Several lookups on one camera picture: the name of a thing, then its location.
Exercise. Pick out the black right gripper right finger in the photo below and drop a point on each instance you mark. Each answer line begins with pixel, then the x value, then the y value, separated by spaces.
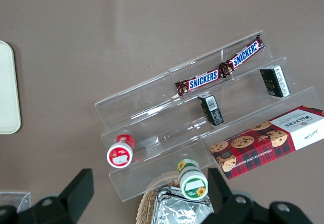
pixel 227 208

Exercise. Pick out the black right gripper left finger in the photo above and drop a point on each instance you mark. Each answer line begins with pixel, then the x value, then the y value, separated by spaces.
pixel 73 196

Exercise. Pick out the wicker basket with foil trays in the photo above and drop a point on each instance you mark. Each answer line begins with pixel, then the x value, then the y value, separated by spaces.
pixel 145 206

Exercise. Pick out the cream rectangular tray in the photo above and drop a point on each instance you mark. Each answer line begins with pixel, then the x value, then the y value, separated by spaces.
pixel 7 87

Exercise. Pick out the green lidded sunflower cup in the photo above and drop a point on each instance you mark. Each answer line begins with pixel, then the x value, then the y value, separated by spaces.
pixel 193 186

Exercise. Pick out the clear acrylic bottle rack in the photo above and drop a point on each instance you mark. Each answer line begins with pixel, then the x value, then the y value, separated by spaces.
pixel 12 198

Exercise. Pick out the red lidded small cup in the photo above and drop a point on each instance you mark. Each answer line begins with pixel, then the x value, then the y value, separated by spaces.
pixel 119 155

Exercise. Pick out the Walkers cookie box red tartan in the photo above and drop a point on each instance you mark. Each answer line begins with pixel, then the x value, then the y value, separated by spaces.
pixel 265 143

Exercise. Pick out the small black box with barcode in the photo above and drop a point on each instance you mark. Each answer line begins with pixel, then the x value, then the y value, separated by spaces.
pixel 211 110

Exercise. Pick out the clear acrylic stepped display stand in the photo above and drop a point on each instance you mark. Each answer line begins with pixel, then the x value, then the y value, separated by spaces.
pixel 152 112

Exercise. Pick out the Snickers chocolate bar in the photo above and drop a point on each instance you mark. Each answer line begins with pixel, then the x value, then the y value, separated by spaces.
pixel 244 54
pixel 202 78

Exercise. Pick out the black box with white side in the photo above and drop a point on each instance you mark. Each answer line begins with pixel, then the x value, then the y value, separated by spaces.
pixel 274 82

